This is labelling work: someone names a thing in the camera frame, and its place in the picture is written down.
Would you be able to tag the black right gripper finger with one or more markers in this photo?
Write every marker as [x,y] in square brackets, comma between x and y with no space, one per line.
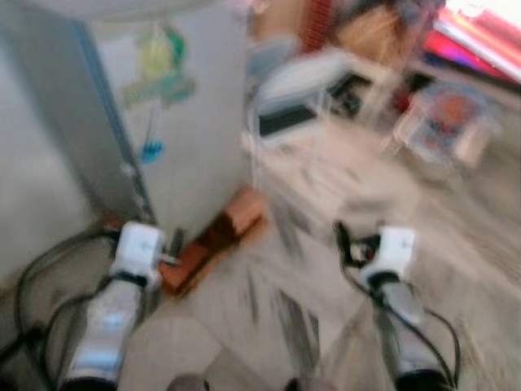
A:
[343,235]

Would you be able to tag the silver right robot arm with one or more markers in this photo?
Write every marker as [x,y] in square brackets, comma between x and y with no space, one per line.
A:
[403,326]

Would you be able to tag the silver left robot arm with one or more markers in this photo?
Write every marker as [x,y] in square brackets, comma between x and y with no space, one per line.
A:
[106,334]

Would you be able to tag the small blue fridge sticker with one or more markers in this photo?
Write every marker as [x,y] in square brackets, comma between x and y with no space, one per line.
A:
[151,151]

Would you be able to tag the silver small fridge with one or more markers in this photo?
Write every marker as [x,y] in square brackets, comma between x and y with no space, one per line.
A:
[65,106]

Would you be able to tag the green yellow fridge sticker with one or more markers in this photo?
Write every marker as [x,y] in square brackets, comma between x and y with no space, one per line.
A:
[163,65]

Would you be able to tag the clear bag with red contents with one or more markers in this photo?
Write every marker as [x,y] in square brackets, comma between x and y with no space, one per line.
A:
[448,122]

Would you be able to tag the brown cardboard box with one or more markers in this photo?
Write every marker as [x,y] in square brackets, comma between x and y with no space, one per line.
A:
[378,37]

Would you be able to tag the red striped lattice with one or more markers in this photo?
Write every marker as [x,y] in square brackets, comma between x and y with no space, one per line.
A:
[316,24]

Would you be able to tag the red pink mat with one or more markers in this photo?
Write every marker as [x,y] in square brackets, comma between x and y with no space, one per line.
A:
[480,41]

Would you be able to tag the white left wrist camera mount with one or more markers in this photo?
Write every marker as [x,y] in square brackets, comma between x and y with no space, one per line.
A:
[138,248]

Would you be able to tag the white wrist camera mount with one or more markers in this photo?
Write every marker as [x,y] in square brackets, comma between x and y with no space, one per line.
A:
[138,248]
[395,248]

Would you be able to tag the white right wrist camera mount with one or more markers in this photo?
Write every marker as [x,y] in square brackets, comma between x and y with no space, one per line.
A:
[395,248]

